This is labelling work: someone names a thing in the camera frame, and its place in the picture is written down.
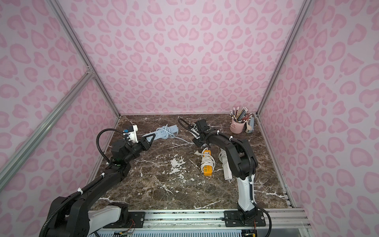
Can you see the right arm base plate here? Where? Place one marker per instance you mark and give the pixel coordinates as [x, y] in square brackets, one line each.
[239, 218]

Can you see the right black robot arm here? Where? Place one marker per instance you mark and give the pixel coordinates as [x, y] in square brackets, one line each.
[243, 165]

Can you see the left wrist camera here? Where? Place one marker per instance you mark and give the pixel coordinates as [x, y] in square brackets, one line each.
[130, 134]

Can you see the aluminium front rail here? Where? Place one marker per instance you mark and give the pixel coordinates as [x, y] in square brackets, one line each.
[207, 219]

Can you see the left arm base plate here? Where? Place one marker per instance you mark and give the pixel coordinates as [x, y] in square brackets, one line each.
[134, 219]

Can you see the pink pencil cup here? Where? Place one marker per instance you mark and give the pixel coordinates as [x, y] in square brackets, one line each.
[237, 127]

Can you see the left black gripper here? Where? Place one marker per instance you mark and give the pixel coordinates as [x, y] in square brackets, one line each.
[140, 143]

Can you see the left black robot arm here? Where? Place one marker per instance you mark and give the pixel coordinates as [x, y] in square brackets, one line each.
[72, 216]

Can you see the white power strip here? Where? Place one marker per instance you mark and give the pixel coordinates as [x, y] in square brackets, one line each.
[226, 169]

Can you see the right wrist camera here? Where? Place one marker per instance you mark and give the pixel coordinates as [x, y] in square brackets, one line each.
[194, 130]

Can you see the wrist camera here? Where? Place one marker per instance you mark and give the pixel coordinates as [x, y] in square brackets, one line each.
[130, 134]
[194, 130]

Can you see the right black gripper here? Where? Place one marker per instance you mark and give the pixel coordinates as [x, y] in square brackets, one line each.
[200, 130]

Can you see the light blue power strip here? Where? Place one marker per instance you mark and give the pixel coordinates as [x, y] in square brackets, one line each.
[166, 132]

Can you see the orange power strip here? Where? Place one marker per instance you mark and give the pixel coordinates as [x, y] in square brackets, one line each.
[207, 162]

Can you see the blue beige pencil sharpener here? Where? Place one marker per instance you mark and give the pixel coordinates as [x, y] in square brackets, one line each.
[249, 125]

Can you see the bundle of pencils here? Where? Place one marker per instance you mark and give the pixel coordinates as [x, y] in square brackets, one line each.
[240, 114]

